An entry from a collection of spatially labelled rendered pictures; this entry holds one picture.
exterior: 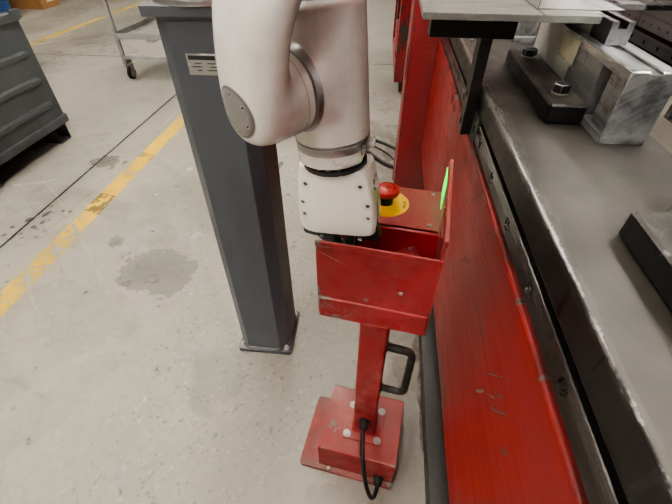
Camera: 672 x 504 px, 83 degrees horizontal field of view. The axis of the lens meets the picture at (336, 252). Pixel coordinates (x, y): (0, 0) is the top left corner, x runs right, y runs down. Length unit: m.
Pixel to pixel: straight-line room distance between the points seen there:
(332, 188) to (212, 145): 0.46
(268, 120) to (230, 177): 0.56
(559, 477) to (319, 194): 0.37
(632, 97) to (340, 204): 0.40
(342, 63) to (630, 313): 0.32
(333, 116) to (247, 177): 0.51
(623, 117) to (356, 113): 0.38
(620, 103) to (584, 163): 0.09
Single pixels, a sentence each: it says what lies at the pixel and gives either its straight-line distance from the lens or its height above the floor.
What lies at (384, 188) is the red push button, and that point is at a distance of 0.58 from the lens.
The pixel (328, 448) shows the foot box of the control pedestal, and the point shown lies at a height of 0.12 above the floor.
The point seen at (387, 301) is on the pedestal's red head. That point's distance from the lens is 0.53.
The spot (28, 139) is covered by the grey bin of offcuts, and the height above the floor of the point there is 0.14.
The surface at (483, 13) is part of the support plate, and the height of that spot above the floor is 1.00.
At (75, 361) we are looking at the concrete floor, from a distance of 1.58.
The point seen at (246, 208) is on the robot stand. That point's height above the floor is 0.59.
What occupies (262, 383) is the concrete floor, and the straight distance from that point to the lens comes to 1.30.
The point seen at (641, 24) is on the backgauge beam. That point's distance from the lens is 1.21.
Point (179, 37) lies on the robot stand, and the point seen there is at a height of 0.95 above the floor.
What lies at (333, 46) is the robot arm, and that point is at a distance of 0.38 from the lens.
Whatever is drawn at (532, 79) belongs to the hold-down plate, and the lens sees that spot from 0.78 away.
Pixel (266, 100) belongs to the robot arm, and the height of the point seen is 1.00.
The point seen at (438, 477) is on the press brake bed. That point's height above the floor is 0.05.
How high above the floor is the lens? 1.12
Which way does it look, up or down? 42 degrees down
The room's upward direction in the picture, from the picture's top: straight up
